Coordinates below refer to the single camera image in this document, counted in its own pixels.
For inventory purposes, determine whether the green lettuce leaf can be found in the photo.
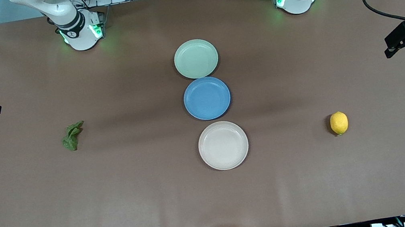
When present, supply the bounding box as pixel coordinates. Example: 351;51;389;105
58;120;89;153

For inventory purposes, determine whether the yellow lemon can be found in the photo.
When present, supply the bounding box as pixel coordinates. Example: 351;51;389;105
328;110;351;137

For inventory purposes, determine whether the blue plate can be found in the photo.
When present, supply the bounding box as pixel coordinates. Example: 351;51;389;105
180;74;234;124

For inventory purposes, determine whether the beige plate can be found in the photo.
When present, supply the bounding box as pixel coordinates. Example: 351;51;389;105
195;118;252;174

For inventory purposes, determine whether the light green plate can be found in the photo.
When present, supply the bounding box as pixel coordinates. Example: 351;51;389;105
171;36;222;82

